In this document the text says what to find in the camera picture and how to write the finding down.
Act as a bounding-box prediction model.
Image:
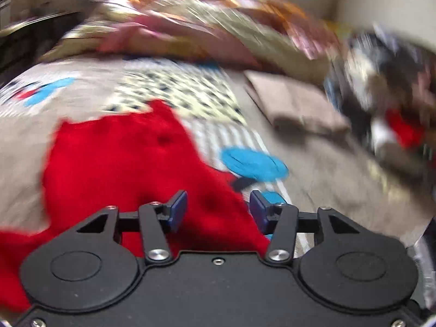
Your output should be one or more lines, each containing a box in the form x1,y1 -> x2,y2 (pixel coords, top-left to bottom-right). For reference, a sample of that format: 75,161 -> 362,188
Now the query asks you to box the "floral pink quilt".
41,0 -> 341,84

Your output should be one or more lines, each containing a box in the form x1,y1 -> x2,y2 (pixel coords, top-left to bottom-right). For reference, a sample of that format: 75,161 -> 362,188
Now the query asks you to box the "folded beige cloth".
244,71 -> 351,136

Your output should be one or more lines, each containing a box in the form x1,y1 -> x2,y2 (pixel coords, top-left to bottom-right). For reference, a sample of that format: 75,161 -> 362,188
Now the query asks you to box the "pile of mixed clothes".
324,25 -> 435,177

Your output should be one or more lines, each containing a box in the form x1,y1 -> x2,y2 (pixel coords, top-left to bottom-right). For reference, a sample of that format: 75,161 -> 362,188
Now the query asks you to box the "dark side table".
1,12 -> 83,86

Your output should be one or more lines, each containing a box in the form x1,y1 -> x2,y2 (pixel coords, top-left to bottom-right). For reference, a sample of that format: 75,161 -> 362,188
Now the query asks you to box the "grey cartoon print blanket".
1,57 -> 435,245

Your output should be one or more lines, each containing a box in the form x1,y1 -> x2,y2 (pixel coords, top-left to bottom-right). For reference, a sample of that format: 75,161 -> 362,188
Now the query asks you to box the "red knit sweater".
1,101 -> 269,313

